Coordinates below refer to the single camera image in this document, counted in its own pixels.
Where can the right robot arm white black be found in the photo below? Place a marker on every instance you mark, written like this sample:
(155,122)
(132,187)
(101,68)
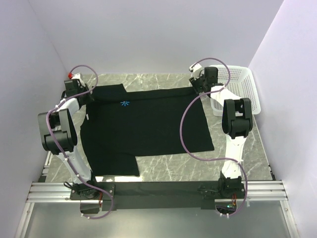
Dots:
(237,122)

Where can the black t shirt blue logo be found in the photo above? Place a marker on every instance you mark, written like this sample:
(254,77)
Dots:
(121,126)

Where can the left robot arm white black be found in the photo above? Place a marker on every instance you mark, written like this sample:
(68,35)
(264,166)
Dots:
(58,136)

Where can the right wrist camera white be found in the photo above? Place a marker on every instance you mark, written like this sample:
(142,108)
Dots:
(196,70)

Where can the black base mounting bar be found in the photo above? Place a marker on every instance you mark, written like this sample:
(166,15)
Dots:
(111,196)

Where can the aluminium frame rail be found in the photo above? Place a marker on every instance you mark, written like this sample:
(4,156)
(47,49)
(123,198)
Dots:
(49,213)

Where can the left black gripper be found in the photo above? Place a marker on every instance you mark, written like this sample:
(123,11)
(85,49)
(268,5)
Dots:
(89,98)

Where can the white plastic basket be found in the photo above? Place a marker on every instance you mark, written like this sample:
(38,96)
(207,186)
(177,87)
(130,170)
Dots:
(241,84)

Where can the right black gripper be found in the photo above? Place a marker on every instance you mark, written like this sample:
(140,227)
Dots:
(194,82)

